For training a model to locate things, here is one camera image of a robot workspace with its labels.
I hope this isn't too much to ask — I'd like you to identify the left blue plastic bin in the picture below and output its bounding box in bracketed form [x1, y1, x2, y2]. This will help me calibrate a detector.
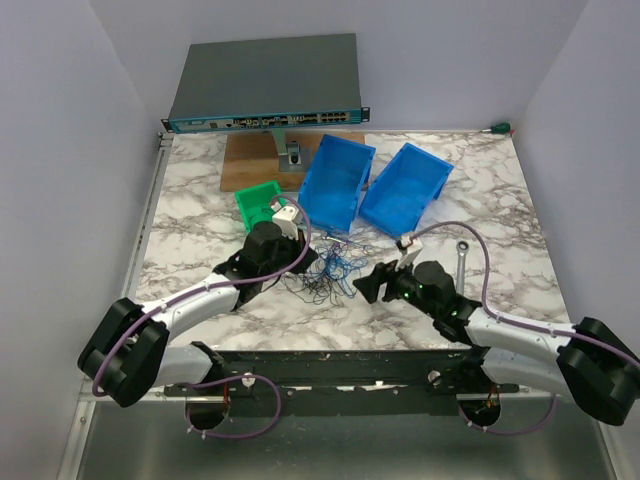
[298, 135, 376, 233]

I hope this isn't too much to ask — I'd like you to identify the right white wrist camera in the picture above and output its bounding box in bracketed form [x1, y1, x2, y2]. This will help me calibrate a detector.
[395, 233, 423, 271]

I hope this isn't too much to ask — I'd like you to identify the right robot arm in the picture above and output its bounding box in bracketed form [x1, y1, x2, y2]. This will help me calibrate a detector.
[353, 261, 639, 426]

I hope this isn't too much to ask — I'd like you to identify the grey network switch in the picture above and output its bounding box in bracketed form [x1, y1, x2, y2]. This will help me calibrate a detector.
[162, 33, 370, 134]

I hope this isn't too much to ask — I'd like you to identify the right blue plastic bin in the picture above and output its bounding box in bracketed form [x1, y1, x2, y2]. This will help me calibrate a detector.
[358, 143, 454, 238]

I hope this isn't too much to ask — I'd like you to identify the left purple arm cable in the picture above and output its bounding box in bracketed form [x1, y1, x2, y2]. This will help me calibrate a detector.
[92, 194, 314, 442]

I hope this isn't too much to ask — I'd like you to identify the grey ratchet wrench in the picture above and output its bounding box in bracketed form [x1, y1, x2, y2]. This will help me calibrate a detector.
[455, 240, 469, 295]

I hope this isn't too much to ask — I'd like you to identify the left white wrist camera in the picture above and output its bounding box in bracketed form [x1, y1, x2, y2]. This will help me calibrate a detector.
[271, 199, 302, 239]

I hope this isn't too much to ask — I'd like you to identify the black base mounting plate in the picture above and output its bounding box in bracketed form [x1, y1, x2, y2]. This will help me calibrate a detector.
[164, 349, 499, 417]

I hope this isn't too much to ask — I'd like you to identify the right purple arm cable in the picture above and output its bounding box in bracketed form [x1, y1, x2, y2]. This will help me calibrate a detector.
[399, 220, 640, 435]

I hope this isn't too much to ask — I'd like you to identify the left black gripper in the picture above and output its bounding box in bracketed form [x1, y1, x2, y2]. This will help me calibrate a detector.
[260, 227, 318, 280]

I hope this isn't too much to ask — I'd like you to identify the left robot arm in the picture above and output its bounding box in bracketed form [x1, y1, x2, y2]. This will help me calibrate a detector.
[77, 221, 317, 407]

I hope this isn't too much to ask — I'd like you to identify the blue thin cable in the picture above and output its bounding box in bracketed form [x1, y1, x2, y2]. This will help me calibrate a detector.
[304, 238, 371, 306]

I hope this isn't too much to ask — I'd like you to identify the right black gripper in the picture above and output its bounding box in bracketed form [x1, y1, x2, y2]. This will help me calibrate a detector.
[352, 252, 438, 318]

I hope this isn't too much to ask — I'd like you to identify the aluminium side rail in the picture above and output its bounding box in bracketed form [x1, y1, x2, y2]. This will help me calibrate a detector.
[115, 133, 174, 301]

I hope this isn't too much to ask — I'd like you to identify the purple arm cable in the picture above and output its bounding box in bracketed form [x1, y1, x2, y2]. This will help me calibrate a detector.
[92, 194, 314, 442]
[399, 220, 640, 435]

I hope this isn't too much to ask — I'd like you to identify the green plastic bin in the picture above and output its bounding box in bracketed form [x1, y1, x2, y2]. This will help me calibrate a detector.
[235, 180, 281, 233]

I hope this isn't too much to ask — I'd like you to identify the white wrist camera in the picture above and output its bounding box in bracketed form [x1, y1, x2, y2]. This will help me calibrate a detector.
[395, 233, 423, 271]
[271, 199, 302, 239]

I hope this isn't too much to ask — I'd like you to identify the chrome combination wrench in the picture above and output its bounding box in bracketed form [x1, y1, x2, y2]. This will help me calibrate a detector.
[321, 233, 372, 255]

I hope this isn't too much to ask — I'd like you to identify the green handled screwdriver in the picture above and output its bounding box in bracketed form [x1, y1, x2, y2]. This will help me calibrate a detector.
[481, 122, 514, 135]

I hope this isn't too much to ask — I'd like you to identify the grey metal stand bracket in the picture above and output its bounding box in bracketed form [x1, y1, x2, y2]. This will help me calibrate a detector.
[271, 128, 313, 173]

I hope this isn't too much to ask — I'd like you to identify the blue plastic bin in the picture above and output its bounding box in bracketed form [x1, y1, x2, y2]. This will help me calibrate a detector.
[298, 135, 376, 233]
[358, 143, 454, 238]

